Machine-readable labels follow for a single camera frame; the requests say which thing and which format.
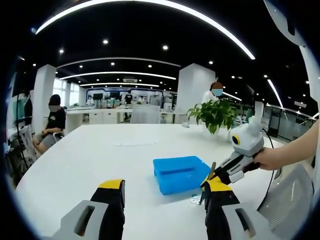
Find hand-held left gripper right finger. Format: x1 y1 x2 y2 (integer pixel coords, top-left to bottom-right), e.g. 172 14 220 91
202 178 279 240

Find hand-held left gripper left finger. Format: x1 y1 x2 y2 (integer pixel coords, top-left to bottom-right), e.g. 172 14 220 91
51 178 126 240

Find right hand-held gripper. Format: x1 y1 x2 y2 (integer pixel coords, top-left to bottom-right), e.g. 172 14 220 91
206 115 266 186

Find metal tweezers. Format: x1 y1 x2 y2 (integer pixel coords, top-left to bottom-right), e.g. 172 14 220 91
197 161 217 206

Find blue plastic container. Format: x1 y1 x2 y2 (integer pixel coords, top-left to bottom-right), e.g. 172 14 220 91
152 155 212 196

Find person's right forearm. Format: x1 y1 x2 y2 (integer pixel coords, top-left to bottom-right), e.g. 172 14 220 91
276 119 320 170

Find white table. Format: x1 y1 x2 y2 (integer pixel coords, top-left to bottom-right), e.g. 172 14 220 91
14 123 313 240

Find green potted plant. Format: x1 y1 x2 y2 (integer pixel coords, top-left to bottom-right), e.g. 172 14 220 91
185 98 239 135

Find grey mesh office chair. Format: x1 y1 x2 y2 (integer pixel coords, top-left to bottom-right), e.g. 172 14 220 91
130 104 162 125
256 163 315 231

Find white office desk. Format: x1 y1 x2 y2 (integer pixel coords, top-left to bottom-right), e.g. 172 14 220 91
64 106 134 127

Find person's body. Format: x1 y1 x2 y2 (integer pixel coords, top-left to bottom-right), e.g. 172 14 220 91
263 0 320 167

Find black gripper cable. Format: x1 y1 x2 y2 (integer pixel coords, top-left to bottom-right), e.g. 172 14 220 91
259 128 276 210

